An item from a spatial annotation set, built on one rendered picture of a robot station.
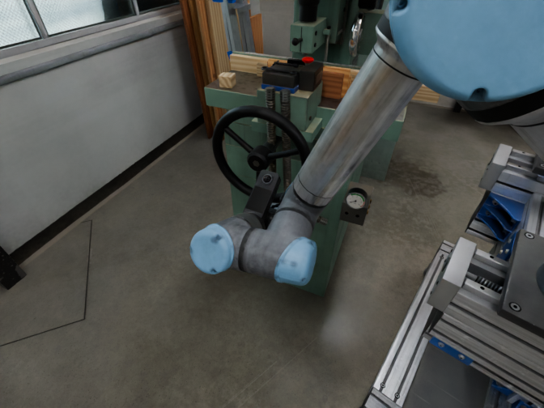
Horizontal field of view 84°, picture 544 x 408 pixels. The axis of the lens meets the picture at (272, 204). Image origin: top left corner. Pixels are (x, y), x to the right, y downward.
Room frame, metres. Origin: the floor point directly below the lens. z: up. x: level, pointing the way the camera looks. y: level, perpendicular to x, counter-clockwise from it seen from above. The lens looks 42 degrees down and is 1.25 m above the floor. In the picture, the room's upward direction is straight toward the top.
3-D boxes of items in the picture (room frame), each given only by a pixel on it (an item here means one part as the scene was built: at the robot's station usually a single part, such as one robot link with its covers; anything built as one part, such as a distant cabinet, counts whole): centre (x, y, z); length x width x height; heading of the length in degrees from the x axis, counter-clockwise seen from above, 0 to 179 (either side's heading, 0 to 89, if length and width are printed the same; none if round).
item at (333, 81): (0.89, -0.11, 0.93); 0.18 x 0.01 x 0.07; 67
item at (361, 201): (0.69, -0.26, 0.65); 0.06 x 0.04 x 0.08; 67
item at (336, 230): (1.10, -0.15, 0.36); 0.58 x 0.45 x 0.71; 157
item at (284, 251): (0.32, -0.02, 0.87); 0.11 x 0.11 x 0.08; 70
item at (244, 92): (0.88, -0.08, 0.87); 0.61 x 0.30 x 0.06; 67
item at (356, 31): (1.06, -0.27, 1.02); 0.12 x 0.03 x 0.12; 157
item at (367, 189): (0.76, -0.29, 0.58); 0.12 x 0.08 x 0.08; 157
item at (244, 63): (1.00, -0.13, 0.93); 0.60 x 0.02 x 0.05; 67
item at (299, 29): (1.01, -0.11, 1.03); 0.14 x 0.07 x 0.09; 157
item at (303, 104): (0.80, -0.05, 0.92); 0.15 x 0.13 x 0.09; 67
